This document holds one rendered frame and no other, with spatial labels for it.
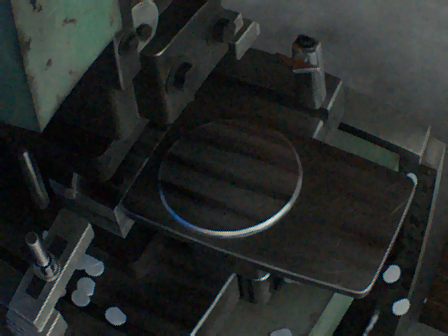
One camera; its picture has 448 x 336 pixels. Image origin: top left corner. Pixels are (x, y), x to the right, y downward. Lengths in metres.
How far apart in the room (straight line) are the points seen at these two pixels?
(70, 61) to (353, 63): 1.54
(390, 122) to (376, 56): 1.01
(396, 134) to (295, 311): 0.27
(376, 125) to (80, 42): 0.58
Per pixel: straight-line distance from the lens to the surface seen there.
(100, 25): 0.51
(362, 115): 1.02
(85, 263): 0.86
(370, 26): 2.11
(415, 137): 1.01
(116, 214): 0.80
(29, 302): 0.79
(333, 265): 0.74
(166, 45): 0.64
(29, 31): 0.44
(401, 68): 2.00
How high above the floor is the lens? 1.41
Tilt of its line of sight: 52 degrees down
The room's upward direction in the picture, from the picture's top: 9 degrees counter-clockwise
